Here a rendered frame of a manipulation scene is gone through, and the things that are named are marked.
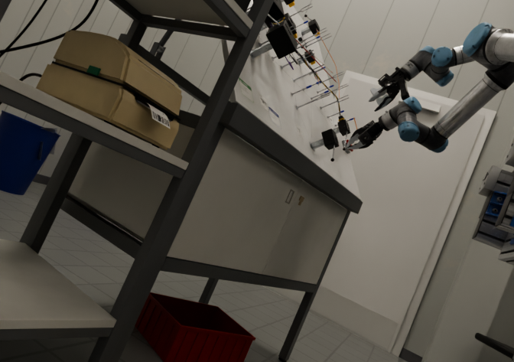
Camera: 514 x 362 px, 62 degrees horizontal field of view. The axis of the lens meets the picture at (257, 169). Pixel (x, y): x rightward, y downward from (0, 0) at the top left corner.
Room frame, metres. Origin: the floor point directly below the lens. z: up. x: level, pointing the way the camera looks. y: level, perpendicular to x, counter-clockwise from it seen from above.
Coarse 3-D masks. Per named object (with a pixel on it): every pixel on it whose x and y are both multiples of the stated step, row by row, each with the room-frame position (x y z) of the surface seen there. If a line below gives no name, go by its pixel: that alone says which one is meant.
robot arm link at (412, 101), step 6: (402, 102) 1.70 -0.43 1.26; (408, 102) 1.68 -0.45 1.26; (414, 102) 1.67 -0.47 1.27; (396, 108) 1.72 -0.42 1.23; (402, 108) 1.69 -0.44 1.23; (408, 108) 1.68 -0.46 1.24; (414, 108) 1.67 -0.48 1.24; (420, 108) 1.68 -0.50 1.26; (390, 114) 1.74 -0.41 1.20; (396, 114) 1.72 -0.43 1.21; (396, 120) 1.73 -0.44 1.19
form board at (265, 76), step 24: (312, 48) 2.27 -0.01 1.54; (264, 72) 1.44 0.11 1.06; (288, 72) 1.71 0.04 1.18; (240, 96) 1.19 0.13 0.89; (264, 96) 1.36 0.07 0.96; (288, 96) 1.60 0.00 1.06; (312, 96) 1.93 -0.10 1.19; (264, 120) 1.30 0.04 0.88; (288, 120) 1.51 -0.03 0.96; (312, 120) 1.79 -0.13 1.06; (336, 120) 2.21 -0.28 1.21; (336, 168) 1.88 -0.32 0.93
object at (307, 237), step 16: (304, 192) 1.70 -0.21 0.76; (320, 192) 1.82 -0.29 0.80; (304, 208) 1.75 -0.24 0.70; (320, 208) 1.87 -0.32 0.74; (336, 208) 1.99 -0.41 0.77; (288, 224) 1.69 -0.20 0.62; (304, 224) 1.80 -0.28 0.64; (320, 224) 1.92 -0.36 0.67; (336, 224) 2.06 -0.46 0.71; (288, 240) 1.74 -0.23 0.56; (304, 240) 1.85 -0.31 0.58; (320, 240) 1.98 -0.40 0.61; (272, 256) 1.68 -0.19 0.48; (288, 256) 1.78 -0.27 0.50; (304, 256) 1.90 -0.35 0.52; (320, 256) 2.04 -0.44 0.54; (272, 272) 1.72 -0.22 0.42; (288, 272) 1.83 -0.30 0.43; (304, 272) 1.96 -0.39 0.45; (320, 272) 2.11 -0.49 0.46
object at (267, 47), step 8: (280, 24) 1.31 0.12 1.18; (272, 32) 1.30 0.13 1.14; (280, 32) 1.30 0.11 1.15; (288, 32) 1.31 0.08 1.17; (272, 40) 1.32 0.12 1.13; (280, 40) 1.31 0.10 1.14; (288, 40) 1.31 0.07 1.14; (256, 48) 1.38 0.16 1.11; (264, 48) 1.36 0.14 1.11; (272, 48) 1.36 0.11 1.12; (280, 48) 1.33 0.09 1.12; (288, 48) 1.32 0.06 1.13; (296, 48) 1.33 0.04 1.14; (256, 56) 1.38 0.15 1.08; (280, 56) 1.34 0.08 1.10
